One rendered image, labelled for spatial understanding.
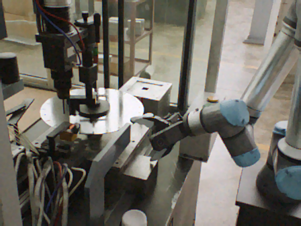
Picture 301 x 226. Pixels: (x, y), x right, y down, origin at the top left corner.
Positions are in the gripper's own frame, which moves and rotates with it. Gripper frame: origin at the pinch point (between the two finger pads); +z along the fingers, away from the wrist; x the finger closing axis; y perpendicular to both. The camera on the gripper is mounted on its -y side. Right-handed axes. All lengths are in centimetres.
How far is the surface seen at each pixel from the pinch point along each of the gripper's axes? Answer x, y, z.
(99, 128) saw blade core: 9.8, -9.0, 3.9
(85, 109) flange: 15.8, -3.3, 11.4
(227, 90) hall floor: -48, 258, 85
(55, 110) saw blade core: 19.4, -7.8, 19.2
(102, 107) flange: 13.9, 0.5, 8.2
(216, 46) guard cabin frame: 14, 49, -14
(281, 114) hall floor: -79, 233, 36
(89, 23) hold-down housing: 36.9, -7.9, -9.3
